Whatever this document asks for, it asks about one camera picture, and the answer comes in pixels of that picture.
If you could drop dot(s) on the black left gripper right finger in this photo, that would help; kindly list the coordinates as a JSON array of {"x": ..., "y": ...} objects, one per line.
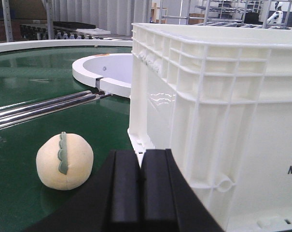
[{"x": 169, "y": 204}]

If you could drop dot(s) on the white outer conveyor rim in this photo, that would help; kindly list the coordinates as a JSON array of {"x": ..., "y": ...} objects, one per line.
[{"x": 22, "y": 45}]

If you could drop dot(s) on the steel guide rails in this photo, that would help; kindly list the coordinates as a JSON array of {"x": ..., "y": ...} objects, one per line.
[{"x": 16, "y": 115}]

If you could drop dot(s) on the white plastic tote box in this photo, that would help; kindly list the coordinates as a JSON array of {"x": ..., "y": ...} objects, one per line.
[{"x": 221, "y": 99}]

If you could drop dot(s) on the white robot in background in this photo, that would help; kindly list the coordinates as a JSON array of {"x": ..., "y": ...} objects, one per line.
[{"x": 277, "y": 16}]

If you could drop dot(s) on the cream round plush toy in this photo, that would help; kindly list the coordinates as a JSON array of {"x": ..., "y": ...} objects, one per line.
[{"x": 65, "y": 161}]

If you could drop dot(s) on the metal roller rack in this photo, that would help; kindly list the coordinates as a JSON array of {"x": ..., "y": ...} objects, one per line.
[{"x": 229, "y": 13}]

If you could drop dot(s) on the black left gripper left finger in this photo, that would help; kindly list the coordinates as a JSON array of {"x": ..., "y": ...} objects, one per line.
[{"x": 107, "y": 202}]

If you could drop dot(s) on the white inner ring guard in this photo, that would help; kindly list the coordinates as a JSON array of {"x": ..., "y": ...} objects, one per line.
[{"x": 111, "y": 73}]

